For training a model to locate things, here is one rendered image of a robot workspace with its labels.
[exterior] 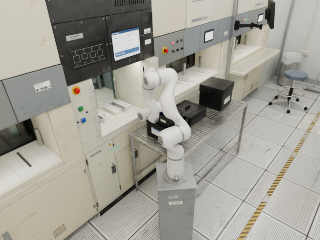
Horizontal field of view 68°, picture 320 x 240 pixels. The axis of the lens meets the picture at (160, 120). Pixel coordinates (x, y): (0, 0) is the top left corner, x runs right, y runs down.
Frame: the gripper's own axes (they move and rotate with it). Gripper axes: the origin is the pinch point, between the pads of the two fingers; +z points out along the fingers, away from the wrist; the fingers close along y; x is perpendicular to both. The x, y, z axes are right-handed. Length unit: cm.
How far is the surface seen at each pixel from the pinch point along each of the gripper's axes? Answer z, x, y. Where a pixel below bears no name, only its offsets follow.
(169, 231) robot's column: -49, -83, 44
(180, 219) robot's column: -42, -69, 51
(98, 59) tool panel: -43, 43, -29
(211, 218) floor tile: 2, -110, 53
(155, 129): -13.6, -21.5, -2.0
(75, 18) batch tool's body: -55, 72, -29
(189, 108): 38.5, -22.6, -4.3
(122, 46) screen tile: -19, 47, -29
